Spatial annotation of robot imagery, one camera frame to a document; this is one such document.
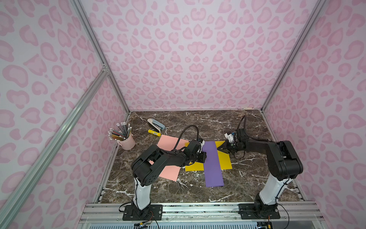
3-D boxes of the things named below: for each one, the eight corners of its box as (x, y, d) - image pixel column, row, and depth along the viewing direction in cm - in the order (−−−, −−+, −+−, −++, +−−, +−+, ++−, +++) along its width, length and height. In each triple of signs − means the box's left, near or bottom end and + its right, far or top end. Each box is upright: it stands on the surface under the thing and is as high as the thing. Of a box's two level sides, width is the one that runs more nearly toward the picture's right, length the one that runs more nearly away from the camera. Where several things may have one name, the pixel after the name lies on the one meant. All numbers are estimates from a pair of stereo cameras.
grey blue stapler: (146, 124, 114) (145, 121, 111) (152, 119, 117) (151, 116, 114) (159, 133, 108) (158, 130, 105) (165, 128, 111) (164, 125, 108)
